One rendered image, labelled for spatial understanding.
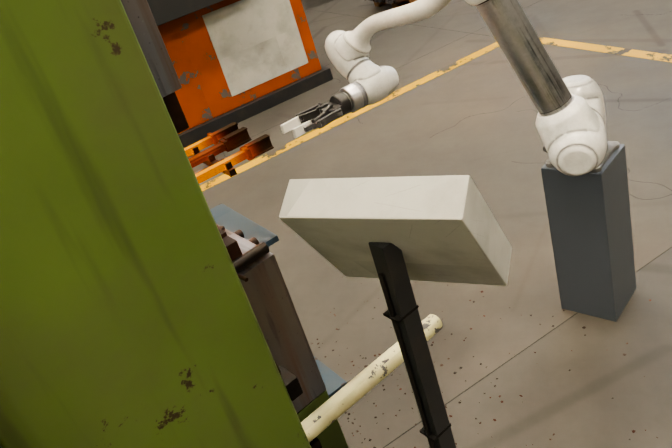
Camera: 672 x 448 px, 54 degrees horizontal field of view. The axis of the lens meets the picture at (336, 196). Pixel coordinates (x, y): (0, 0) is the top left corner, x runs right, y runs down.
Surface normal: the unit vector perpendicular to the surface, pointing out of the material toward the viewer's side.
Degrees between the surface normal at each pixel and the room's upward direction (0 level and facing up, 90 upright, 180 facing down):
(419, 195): 30
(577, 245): 90
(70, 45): 90
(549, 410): 0
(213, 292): 90
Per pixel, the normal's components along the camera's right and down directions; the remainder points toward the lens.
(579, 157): -0.23, 0.61
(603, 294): -0.63, 0.52
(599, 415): -0.27, -0.85
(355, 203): -0.44, -0.47
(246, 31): 0.48, 0.29
